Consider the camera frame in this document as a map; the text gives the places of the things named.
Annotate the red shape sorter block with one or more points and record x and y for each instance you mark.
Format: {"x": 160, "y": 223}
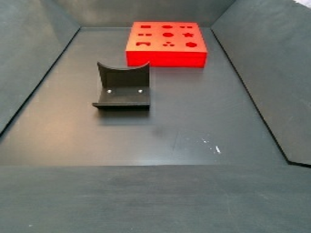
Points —
{"x": 167, "y": 44}

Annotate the black curved holder bracket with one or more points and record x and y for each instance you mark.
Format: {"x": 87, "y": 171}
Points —
{"x": 124, "y": 87}

